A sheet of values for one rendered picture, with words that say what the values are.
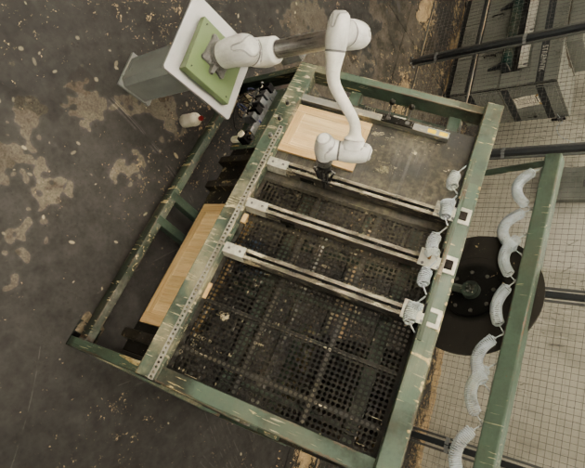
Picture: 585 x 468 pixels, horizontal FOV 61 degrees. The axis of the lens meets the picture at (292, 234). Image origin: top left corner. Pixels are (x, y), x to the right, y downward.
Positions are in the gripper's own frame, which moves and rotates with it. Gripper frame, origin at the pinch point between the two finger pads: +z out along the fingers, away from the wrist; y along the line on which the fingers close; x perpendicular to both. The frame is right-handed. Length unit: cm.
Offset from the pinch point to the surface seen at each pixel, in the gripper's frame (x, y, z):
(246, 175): -8.5, -46.3, 3.6
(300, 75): 75, -45, 3
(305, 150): 21.6, -20.5, 6.5
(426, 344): -69, 78, -1
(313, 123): 42.6, -23.9, 6.7
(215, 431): -142, -40, 177
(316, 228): -28.6, 5.8, 1.4
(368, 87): 81, -1, 5
